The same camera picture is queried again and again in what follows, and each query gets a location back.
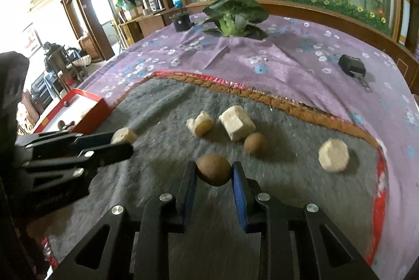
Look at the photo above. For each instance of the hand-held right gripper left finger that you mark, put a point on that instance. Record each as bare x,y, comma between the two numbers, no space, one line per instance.
190,195

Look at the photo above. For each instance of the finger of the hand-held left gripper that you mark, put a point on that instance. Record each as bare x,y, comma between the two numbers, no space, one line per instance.
98,138
114,154

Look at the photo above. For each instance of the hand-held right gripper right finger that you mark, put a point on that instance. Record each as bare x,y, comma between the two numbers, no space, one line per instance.
240,198

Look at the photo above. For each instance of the red cardboard box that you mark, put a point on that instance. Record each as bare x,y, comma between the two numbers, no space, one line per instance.
91,113

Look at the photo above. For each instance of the large puffed rice cube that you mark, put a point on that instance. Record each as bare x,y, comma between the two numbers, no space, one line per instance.
236,123

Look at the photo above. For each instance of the black sofa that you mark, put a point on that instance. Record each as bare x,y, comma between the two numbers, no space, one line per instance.
41,88

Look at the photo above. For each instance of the grey felt mat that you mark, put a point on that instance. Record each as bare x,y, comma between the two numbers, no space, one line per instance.
294,195

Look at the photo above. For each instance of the wooden chair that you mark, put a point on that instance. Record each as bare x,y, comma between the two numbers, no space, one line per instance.
60,60

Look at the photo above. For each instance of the wooden side shelf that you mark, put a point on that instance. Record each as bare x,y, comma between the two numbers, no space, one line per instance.
144,28

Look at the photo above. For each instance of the green plastic bag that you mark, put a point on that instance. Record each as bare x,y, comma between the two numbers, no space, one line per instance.
126,4

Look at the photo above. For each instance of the small black box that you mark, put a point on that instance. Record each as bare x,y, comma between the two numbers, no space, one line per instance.
180,21

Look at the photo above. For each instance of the purple floral cloth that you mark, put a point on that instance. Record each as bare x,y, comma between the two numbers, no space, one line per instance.
294,64

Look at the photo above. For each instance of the small red bottle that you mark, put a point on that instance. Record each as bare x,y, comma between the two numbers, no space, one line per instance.
144,1

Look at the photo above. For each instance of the black clip device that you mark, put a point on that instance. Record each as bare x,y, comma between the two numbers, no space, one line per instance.
352,65

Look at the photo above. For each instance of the green leafy vegetable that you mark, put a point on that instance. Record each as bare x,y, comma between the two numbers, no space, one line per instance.
234,16

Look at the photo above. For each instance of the red wall picture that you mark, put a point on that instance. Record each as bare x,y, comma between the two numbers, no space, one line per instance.
31,37

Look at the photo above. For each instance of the wooden bed frame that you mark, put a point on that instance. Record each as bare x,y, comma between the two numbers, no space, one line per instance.
327,11

